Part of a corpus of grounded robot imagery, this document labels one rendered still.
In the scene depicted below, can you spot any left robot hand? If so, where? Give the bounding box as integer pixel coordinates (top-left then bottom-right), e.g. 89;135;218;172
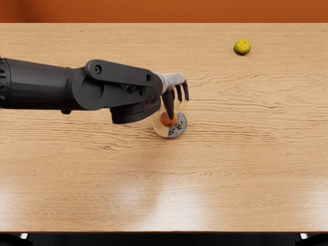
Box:
153;71;190;120

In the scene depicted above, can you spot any round patterned plate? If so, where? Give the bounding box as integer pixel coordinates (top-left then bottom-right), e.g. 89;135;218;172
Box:
152;110;188;139

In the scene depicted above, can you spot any green yellow citrus fruit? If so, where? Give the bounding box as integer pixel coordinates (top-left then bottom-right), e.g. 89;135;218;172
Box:
233;38;252;56

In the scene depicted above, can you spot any red orange peach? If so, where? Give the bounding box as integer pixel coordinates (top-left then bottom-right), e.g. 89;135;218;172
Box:
160;111;178;128

